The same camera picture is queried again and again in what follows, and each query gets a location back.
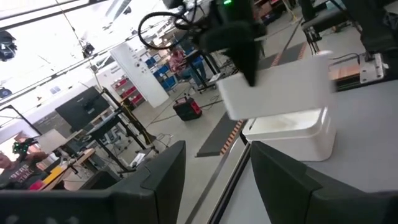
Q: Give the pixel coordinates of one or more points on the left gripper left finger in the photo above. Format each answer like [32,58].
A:
[149,199]

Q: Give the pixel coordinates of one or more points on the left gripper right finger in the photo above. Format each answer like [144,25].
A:
[286,193]

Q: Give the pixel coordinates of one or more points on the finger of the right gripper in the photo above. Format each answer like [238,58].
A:
[248,68]

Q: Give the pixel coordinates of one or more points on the white plastic basket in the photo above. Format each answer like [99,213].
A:
[280,90]
[295,146]

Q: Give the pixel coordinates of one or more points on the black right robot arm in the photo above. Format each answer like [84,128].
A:
[236,12]

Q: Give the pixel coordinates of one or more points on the shelf with blue bins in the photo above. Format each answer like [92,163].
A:
[166,82]

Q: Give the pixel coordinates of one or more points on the shelf with red bins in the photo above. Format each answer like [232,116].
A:
[129,92]

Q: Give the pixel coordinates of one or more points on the black floor mat orange edge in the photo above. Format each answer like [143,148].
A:
[290,53]
[217,137]

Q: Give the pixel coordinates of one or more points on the person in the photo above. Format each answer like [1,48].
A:
[178,62]
[18,175]

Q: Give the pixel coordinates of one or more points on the red and black toolbox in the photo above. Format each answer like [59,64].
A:
[186,109]

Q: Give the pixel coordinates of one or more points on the wooden work table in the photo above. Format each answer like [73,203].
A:
[81,157]

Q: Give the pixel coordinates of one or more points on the black equipment cart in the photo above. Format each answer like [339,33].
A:
[102,126]

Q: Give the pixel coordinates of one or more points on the black desk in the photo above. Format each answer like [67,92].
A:
[323,19]

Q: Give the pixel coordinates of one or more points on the white building pillar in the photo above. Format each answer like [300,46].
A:
[140,74]

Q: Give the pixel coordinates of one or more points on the wooden board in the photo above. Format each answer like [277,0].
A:
[345,72]

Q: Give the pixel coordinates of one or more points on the yellow item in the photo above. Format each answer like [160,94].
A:
[53,175]

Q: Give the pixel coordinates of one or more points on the black monitor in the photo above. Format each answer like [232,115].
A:
[82,107]

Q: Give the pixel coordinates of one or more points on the red item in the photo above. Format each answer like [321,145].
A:
[35,185]

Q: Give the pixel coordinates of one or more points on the beige flat panel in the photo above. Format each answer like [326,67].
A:
[51,140]

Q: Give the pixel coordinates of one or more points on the robot gripper with green lights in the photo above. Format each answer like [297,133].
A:
[21,147]

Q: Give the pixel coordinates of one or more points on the black table side rail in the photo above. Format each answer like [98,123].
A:
[230,183]

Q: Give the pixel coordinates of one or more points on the aluminium frame bracket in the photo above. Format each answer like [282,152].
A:
[371,68]

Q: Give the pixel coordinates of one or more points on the black ceiling camera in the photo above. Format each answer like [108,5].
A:
[6,46]
[88,49]

